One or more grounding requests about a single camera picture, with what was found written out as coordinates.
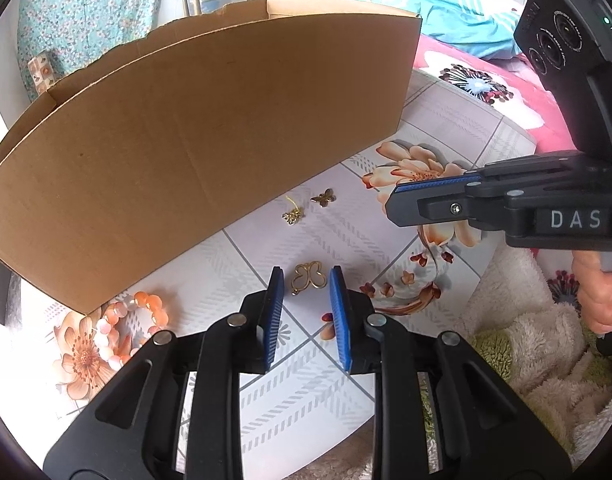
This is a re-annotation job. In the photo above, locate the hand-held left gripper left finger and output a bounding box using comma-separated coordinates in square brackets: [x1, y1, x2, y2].
[43, 266, 286, 480]

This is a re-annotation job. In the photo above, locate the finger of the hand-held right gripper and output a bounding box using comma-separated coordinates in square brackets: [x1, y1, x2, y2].
[386, 152, 587, 226]
[418, 187, 537, 222]

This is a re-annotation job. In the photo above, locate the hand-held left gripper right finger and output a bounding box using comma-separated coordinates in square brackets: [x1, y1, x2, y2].
[328, 265, 573, 480]

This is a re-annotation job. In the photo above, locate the gold butterfly outline pendant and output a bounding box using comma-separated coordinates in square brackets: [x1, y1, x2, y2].
[291, 261, 323, 296]

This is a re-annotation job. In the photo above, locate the gold flower stud earring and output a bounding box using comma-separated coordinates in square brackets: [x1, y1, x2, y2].
[282, 196, 304, 226]

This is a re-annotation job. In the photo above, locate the orange bead bracelet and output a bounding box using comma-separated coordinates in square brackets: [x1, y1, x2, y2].
[93, 291, 169, 368]

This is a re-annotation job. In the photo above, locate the brown cardboard box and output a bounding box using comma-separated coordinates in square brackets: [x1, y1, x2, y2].
[0, 0, 423, 315]

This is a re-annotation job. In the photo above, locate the person's right hand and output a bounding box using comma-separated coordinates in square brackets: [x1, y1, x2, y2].
[572, 252, 612, 335]

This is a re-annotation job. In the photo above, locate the pink floral blanket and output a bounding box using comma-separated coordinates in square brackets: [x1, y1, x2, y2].
[411, 5, 594, 321]

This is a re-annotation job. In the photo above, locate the blue garment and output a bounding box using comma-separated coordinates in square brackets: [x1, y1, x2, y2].
[345, 0, 524, 61]

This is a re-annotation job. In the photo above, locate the white fluffy robe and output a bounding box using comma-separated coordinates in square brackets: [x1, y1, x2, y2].
[306, 245, 612, 480]

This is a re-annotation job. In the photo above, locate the teal floral hanging cloth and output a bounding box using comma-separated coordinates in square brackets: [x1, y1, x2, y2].
[17, 0, 173, 103]

